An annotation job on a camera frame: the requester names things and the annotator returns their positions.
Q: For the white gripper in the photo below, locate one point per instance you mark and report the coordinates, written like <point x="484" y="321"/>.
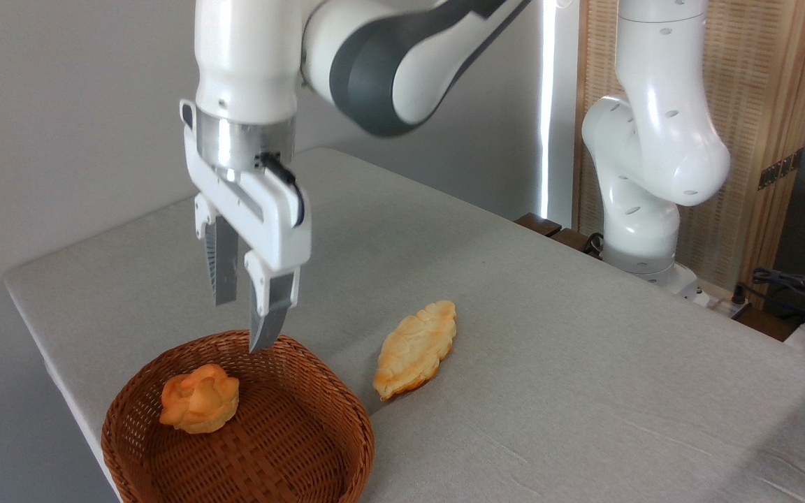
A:
<point x="273" y="230"/>

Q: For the round orange bread bun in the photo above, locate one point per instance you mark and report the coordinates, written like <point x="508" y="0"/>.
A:
<point x="200" y="402"/>

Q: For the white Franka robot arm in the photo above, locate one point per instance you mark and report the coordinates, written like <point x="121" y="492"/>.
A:
<point x="661" y="140"/>

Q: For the brown wicker basket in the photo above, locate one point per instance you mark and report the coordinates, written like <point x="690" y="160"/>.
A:
<point x="277" y="447"/>

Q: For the pale croissant-shaped bread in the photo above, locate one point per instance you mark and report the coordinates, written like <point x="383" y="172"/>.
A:
<point x="416" y="349"/>

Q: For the dark brown wooden piece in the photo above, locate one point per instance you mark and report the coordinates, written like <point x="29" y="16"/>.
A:
<point x="574" y="241"/>
<point x="537" y="224"/>

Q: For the grey tablecloth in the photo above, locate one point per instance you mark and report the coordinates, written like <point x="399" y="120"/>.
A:
<point x="584" y="391"/>

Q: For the white power strip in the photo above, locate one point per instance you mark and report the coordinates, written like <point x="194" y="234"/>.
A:
<point x="724" y="304"/>

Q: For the wooden folding screen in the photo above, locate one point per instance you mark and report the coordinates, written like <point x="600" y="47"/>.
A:
<point x="766" y="84"/>

